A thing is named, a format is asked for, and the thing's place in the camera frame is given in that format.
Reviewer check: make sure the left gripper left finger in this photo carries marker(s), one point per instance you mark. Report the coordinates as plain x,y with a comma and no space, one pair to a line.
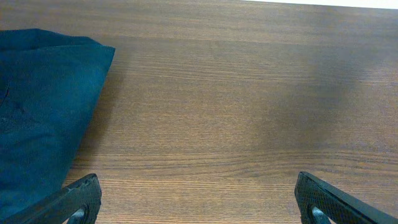
77,203

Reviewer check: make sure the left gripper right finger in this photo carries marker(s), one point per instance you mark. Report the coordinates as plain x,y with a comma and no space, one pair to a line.
320,202

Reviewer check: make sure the folded navy blue garment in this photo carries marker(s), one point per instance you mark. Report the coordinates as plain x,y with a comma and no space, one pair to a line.
50,84

